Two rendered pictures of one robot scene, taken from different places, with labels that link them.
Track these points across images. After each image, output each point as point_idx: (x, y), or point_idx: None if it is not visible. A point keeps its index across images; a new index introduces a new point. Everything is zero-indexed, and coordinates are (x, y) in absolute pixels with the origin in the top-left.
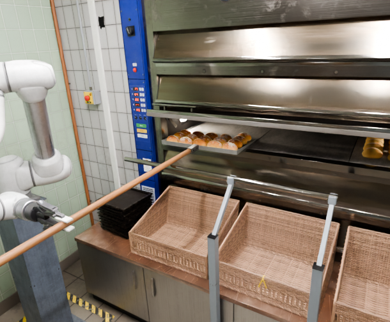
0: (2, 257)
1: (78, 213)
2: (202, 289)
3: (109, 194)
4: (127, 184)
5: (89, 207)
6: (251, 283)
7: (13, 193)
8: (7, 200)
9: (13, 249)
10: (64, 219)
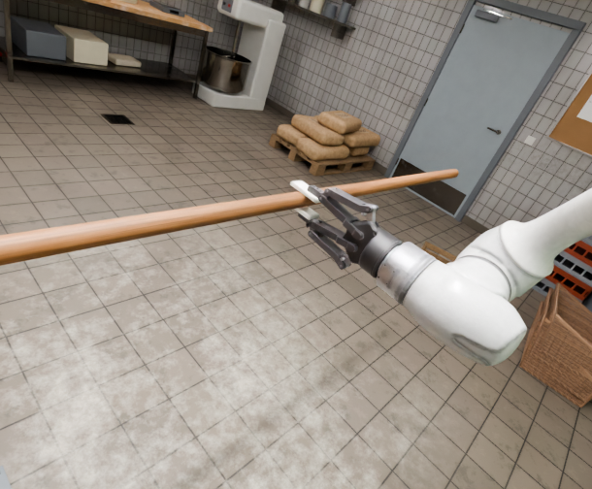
0: (371, 180)
1: (280, 194)
2: None
3: (201, 208)
4: (120, 217)
5: (258, 197)
6: None
7: (473, 281)
8: (460, 261)
9: (364, 182)
10: (307, 185)
